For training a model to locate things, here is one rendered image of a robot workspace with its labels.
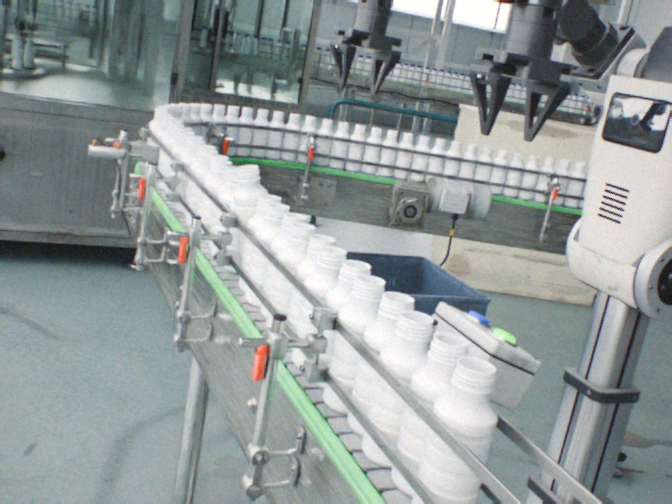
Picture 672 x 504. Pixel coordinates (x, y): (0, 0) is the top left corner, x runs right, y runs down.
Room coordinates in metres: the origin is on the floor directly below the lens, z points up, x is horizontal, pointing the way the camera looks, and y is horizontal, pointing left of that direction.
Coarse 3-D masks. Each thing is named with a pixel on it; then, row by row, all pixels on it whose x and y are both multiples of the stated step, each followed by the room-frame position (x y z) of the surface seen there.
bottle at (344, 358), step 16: (368, 288) 0.88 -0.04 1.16; (352, 304) 0.88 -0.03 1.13; (368, 304) 0.88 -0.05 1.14; (352, 320) 0.87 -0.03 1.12; (368, 320) 0.87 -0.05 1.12; (336, 336) 0.88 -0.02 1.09; (336, 352) 0.88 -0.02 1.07; (352, 352) 0.86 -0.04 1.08; (336, 368) 0.87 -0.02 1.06; (352, 368) 0.86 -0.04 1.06; (352, 384) 0.86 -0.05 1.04; (336, 400) 0.87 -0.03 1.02
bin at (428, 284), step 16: (352, 256) 1.86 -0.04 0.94; (368, 256) 1.88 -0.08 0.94; (384, 256) 1.90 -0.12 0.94; (400, 256) 1.92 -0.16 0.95; (416, 256) 1.94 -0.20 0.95; (384, 272) 1.90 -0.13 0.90; (400, 272) 1.92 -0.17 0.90; (416, 272) 1.94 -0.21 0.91; (432, 272) 1.89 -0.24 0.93; (448, 272) 1.83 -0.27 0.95; (384, 288) 1.90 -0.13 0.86; (400, 288) 1.92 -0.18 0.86; (416, 288) 1.94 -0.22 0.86; (432, 288) 1.88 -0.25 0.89; (448, 288) 1.81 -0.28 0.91; (464, 288) 1.76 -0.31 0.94; (416, 304) 1.59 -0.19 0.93; (432, 304) 1.61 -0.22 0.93; (448, 304) 1.63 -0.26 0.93; (464, 304) 1.64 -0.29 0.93; (480, 304) 1.66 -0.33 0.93
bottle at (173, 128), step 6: (174, 126) 1.95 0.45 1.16; (180, 126) 1.95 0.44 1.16; (168, 132) 1.96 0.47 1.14; (174, 132) 1.94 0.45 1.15; (168, 138) 1.95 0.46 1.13; (174, 138) 1.94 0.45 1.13; (168, 144) 1.93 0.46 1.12; (162, 150) 1.95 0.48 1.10; (162, 156) 1.94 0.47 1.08; (162, 162) 1.94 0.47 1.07; (162, 168) 1.94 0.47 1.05; (162, 186) 1.94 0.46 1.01
